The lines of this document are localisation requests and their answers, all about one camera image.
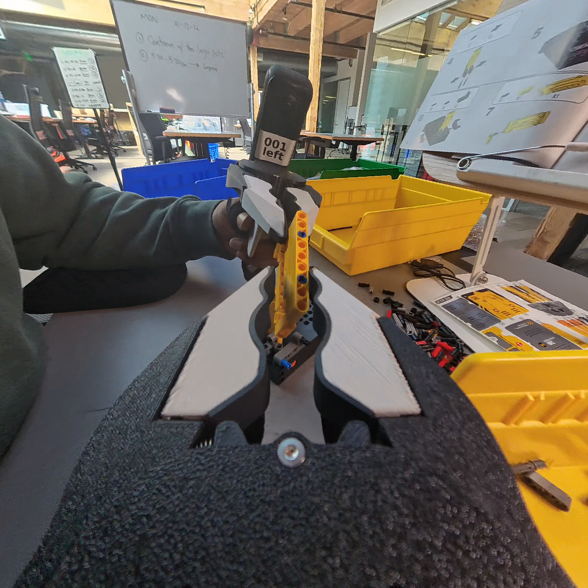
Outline person's black pants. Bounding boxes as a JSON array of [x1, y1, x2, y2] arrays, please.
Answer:
[[23, 262, 188, 315]]

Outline small whiteboard with notes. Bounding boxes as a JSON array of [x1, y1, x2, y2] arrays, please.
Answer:
[[51, 46, 110, 110]]

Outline whiteboard on stand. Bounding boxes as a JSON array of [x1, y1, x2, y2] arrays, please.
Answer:
[[110, 0, 252, 118]]

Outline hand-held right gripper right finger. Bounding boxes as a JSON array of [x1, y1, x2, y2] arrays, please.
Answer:
[[310, 267, 422, 445]]

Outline metal book stand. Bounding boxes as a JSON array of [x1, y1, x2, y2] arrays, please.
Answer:
[[456, 142, 588, 285]]

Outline green storage bin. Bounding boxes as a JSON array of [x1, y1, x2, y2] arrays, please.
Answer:
[[287, 157, 406, 181]]

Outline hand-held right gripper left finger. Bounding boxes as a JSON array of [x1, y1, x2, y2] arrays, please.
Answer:
[[161, 266, 273, 445]]

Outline yellow storage bin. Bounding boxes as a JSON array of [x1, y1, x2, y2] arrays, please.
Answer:
[[305, 175, 492, 276], [451, 350, 588, 588]]

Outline black usb cable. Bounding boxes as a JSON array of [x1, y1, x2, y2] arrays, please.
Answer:
[[409, 258, 467, 291]]

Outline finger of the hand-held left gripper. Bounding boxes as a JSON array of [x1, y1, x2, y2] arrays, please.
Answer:
[[241, 176, 288, 243], [301, 195, 321, 230]]

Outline open instruction booklet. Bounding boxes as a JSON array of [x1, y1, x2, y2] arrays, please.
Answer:
[[400, 0, 588, 168]]

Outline printed instruction sheet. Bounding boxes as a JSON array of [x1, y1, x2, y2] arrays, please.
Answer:
[[429, 280, 588, 352]]

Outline clear plastic bag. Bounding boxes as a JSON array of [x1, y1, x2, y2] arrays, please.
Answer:
[[464, 216, 488, 251]]

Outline wooden post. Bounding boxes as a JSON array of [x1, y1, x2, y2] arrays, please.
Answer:
[[305, 0, 327, 134]]

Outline yellow panel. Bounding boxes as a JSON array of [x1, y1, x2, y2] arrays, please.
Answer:
[[269, 239, 297, 343]]

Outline black office chair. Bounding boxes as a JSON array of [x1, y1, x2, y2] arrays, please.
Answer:
[[25, 85, 97, 173]]

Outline person's left hand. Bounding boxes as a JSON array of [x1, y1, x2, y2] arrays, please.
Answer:
[[213, 200, 279, 269]]

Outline long wooden table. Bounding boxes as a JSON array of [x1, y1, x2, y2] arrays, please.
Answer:
[[163, 129, 242, 159], [299, 131, 384, 161]]

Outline black lego base block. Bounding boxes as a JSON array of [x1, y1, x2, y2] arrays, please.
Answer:
[[263, 301, 320, 386]]

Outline blue storage bin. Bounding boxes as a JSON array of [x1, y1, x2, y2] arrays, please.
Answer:
[[121, 157, 239, 200]]

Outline pile of small lego parts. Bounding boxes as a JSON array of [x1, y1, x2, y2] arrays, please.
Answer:
[[358, 281, 474, 373]]

